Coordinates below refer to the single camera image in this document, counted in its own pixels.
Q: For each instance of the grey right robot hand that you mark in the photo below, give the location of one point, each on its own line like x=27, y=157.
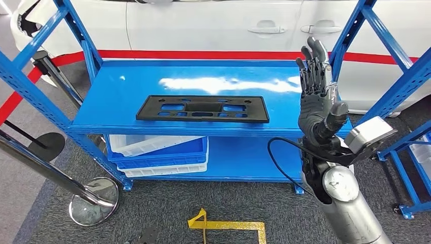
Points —
x=315, y=107

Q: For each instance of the black plastic licence plate bracket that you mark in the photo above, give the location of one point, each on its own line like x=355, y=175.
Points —
x=256, y=113

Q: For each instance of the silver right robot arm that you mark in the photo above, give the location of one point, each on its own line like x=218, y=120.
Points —
x=350, y=208

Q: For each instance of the blue wheeled shelf rack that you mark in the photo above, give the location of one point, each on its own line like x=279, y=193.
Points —
x=407, y=187

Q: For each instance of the blue metal shelf rack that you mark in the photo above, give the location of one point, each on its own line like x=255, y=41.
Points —
x=134, y=80

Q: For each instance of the red barrier belt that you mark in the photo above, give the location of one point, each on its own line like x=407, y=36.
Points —
x=202, y=55

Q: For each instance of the white car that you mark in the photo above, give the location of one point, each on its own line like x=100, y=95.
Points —
x=202, y=23

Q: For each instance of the blue plastic bin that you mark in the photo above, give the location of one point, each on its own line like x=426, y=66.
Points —
x=168, y=158

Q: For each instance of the black stanchion pole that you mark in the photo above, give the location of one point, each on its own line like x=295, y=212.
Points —
x=50, y=146

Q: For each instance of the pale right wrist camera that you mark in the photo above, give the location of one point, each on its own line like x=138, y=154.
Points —
x=367, y=134

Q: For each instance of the chrome stanchion post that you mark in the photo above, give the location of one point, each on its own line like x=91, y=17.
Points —
x=94, y=202
x=43, y=62

